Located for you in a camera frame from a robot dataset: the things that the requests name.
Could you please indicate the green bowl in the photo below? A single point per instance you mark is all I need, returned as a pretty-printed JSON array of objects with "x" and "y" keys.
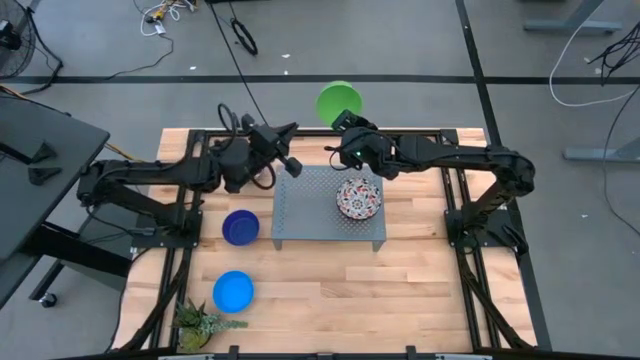
[{"x": 337, "y": 97}]

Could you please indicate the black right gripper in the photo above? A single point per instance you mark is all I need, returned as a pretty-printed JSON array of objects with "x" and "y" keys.
[{"x": 365, "y": 152}]

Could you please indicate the black aluminium frame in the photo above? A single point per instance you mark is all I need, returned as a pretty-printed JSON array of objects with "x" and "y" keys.
[{"x": 448, "y": 133}]

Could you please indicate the artificial succulent plant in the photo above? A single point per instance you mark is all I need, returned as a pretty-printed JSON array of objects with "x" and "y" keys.
[{"x": 192, "y": 325}]

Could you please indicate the dark blue bowl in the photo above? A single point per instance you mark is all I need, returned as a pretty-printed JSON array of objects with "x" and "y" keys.
[{"x": 240, "y": 227}]

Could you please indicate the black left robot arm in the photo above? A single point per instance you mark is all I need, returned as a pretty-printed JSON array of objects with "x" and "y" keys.
[{"x": 150, "y": 172}]

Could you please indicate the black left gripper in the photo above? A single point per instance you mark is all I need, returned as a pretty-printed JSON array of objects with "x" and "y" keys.
[{"x": 267, "y": 142}]

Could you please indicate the black frame clamp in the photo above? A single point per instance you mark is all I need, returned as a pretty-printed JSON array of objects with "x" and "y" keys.
[
  {"x": 233, "y": 350},
  {"x": 411, "y": 350}
]

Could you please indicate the black desk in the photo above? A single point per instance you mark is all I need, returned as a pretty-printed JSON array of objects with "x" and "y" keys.
[{"x": 20, "y": 225}]

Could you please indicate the black triangular bracket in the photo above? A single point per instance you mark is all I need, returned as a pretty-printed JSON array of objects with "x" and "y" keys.
[
  {"x": 46, "y": 154},
  {"x": 44, "y": 176}
]

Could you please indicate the black floor fan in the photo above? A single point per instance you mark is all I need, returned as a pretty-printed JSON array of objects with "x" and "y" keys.
[{"x": 9, "y": 37}]

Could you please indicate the grey perforated metal shelf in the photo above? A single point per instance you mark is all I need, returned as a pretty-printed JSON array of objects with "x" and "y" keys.
[{"x": 305, "y": 210}]

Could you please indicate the floral patterned mini bowl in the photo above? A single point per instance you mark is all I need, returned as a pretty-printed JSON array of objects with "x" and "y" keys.
[{"x": 358, "y": 198}]

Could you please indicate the light blue bowl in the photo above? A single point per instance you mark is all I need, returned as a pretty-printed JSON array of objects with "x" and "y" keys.
[{"x": 233, "y": 292}]

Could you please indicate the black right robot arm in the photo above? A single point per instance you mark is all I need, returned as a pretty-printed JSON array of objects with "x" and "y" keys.
[{"x": 450, "y": 152}]

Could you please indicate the grey table leg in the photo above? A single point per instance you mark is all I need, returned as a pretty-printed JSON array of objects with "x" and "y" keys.
[
  {"x": 600, "y": 152},
  {"x": 570, "y": 25}
]

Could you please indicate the silver aluminium bar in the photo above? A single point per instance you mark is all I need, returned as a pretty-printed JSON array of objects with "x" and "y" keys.
[
  {"x": 462, "y": 357},
  {"x": 185, "y": 357}
]

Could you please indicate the black caster wheel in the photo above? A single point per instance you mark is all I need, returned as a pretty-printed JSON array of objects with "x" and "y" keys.
[{"x": 48, "y": 300}]

